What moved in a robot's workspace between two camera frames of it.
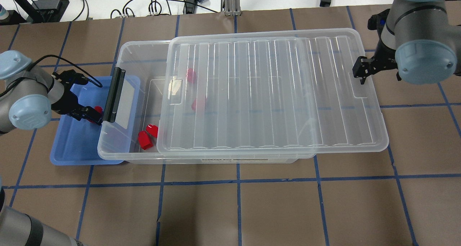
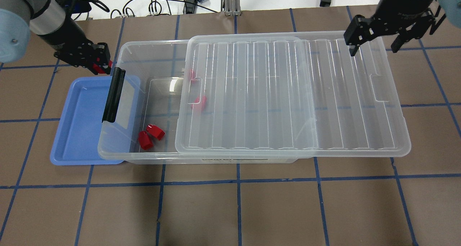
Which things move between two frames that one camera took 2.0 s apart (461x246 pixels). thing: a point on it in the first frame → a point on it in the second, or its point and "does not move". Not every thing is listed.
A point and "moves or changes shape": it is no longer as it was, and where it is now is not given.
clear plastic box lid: (266, 92) moves or changes shape
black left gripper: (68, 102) → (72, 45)
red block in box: (144, 141) does not move
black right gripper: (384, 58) → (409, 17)
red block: (98, 108) → (99, 70)
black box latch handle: (114, 95) does not move
